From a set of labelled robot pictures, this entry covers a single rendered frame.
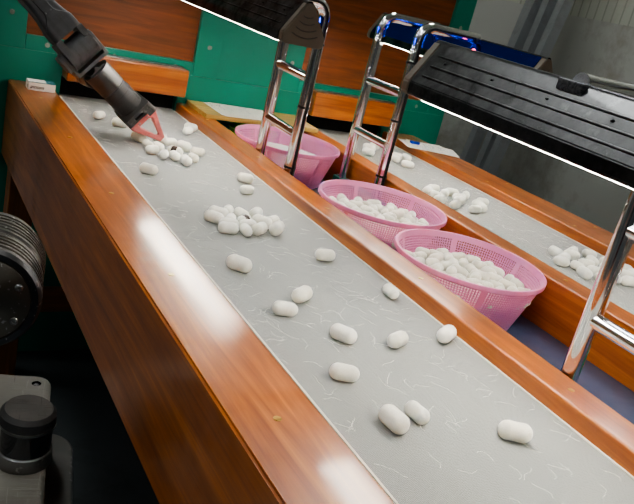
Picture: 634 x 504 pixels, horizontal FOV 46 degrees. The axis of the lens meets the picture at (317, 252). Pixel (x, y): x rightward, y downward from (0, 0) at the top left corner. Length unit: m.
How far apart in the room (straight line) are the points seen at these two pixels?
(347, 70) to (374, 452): 1.67
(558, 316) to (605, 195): 2.60
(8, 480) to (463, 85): 0.74
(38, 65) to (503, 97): 1.35
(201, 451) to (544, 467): 0.35
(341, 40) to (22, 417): 1.54
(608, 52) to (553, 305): 2.89
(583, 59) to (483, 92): 3.44
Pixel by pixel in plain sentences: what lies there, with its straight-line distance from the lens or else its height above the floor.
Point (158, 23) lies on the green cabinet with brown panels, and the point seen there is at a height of 0.95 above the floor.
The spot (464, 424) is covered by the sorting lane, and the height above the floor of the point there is 0.74.
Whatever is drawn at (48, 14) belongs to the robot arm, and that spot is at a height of 0.97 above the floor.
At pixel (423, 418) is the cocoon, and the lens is 0.81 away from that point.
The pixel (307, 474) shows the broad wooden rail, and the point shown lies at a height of 0.77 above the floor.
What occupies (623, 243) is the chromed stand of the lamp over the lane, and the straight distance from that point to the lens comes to 0.96.
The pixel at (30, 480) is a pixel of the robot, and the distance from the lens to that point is 1.07.
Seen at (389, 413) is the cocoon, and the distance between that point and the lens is 0.78.
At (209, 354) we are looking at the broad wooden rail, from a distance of 0.79.
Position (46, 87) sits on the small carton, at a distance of 1.89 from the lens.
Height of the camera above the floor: 1.14
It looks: 19 degrees down
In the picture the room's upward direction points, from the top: 14 degrees clockwise
